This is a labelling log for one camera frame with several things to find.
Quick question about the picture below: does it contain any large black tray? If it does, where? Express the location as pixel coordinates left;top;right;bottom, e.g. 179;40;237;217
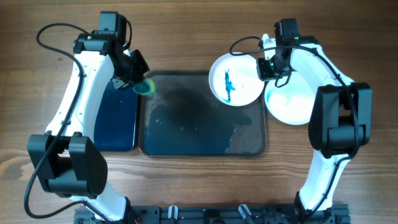
137;70;267;157

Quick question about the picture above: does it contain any green yellow sponge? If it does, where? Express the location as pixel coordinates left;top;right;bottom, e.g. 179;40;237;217
132;78;155;95

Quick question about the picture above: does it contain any white plate with blue splat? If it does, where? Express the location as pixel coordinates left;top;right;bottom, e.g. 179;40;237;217
264;72;315;125

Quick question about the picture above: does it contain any small black water tray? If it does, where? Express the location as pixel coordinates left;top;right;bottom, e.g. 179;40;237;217
94;82;138;152

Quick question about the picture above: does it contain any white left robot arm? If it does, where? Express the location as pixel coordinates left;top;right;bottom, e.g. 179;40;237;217
24;32;155;223

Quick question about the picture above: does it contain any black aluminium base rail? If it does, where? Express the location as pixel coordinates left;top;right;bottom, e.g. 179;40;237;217
73;204;351;224

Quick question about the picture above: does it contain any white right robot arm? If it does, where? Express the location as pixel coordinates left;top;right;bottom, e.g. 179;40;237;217
257;33;372;220

